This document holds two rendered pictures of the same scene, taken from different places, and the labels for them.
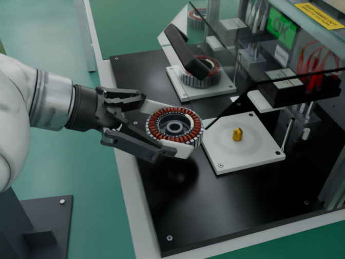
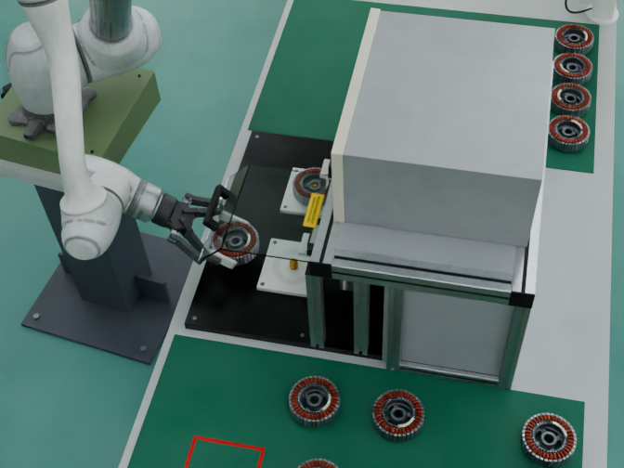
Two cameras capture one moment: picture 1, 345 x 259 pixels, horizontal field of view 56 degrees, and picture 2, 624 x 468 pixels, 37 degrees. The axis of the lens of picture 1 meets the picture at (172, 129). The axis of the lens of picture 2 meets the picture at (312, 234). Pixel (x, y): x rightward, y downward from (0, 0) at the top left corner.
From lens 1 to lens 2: 1.70 m
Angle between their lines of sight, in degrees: 23
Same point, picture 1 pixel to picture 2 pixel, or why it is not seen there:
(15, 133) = (105, 236)
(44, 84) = (140, 195)
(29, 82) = (131, 192)
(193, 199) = (227, 300)
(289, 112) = not seen: hidden behind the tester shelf
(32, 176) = not seen: hidden behind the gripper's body
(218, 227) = (229, 324)
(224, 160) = (268, 280)
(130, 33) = (299, 97)
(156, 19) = (344, 81)
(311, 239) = (288, 359)
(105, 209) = not seen: hidden behind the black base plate
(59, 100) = (146, 207)
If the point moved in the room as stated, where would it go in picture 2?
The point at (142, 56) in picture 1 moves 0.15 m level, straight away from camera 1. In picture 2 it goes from (283, 142) to (304, 106)
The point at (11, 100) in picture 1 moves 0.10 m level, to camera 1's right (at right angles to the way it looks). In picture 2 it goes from (109, 219) to (148, 235)
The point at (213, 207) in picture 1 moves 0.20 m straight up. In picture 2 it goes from (236, 311) to (227, 260)
